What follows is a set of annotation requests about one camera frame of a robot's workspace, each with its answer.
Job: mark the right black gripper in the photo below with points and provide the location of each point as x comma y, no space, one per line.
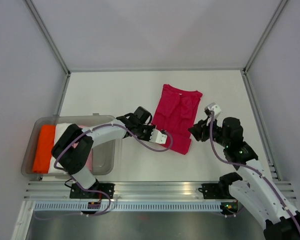
201,126

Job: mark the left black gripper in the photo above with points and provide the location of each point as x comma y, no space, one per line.
151,128

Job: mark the magenta t shirt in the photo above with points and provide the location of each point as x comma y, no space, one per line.
176,113

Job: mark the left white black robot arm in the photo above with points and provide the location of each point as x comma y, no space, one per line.
72,149

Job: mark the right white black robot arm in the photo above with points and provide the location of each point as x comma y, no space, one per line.
259,195

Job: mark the clear plastic bin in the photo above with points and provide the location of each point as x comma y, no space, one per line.
102,155

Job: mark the pink rolled t shirt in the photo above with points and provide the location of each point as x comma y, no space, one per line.
89,162

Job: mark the white rolled t shirt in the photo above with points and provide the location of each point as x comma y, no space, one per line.
59,130

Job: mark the orange rolled t shirt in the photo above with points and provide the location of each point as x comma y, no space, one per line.
43,154

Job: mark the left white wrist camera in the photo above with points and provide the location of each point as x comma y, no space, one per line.
158,137

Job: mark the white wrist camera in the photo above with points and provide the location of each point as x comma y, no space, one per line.
212,107
158,137

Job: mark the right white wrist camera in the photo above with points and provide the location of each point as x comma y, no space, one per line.
212,107

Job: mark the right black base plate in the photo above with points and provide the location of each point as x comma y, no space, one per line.
214,192

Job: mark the right aluminium frame post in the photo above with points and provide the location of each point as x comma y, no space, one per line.
265,34

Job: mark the aluminium frame post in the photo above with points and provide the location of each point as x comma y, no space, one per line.
265,34
46,34

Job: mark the white slotted cable duct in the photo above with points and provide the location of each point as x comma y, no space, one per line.
129,206

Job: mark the aluminium mounting rail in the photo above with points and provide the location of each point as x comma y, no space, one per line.
125,191

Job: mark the left aluminium frame post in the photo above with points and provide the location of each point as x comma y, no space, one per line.
46,34

